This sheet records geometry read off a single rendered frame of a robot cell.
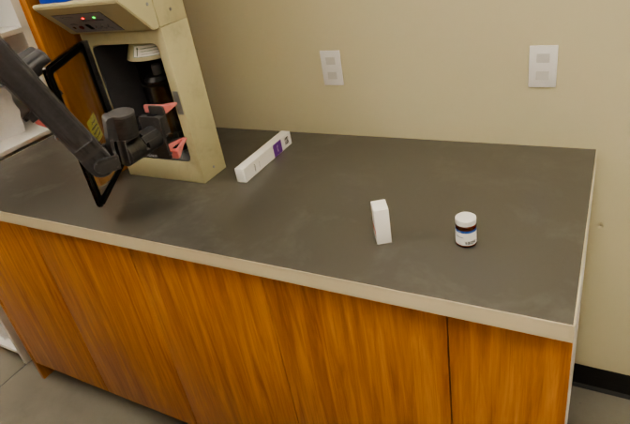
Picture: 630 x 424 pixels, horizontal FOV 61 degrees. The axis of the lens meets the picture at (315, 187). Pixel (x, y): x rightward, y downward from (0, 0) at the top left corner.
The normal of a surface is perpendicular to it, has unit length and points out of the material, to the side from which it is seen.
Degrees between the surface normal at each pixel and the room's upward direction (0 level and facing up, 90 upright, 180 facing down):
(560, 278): 1
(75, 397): 0
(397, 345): 90
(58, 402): 0
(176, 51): 90
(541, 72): 90
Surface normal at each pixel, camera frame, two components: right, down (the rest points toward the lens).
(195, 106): 0.88, 0.10
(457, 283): -0.15, -0.87
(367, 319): -0.45, 0.49
